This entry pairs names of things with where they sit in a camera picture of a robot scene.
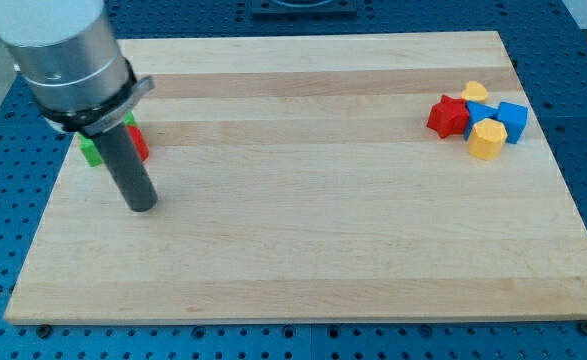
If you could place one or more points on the green block behind arm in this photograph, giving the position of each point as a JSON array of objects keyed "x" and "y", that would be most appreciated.
[{"x": 129, "y": 120}]

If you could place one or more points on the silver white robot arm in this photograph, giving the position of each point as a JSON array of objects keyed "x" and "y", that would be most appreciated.
[{"x": 66, "y": 51}]

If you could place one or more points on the red circle block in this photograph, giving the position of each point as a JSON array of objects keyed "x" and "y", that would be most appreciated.
[{"x": 139, "y": 142}]

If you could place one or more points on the wooden board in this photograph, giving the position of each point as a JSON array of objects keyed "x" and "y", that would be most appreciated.
[{"x": 298, "y": 182}]

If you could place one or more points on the red star block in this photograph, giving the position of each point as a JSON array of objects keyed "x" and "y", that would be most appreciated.
[{"x": 449, "y": 116}]

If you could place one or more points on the blue triangle block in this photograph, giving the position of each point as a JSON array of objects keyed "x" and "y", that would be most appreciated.
[{"x": 477, "y": 112}]

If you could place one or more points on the yellow hexagon block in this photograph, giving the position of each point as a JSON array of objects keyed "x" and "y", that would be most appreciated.
[{"x": 486, "y": 139}]

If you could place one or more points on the yellow heart block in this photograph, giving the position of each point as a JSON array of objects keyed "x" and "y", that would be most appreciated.
[{"x": 475, "y": 91}]

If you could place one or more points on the green block lower left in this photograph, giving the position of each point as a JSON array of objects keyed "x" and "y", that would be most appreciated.
[{"x": 89, "y": 151}]

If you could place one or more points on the blue cube block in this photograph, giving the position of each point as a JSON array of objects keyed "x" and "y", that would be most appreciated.
[{"x": 514, "y": 117}]

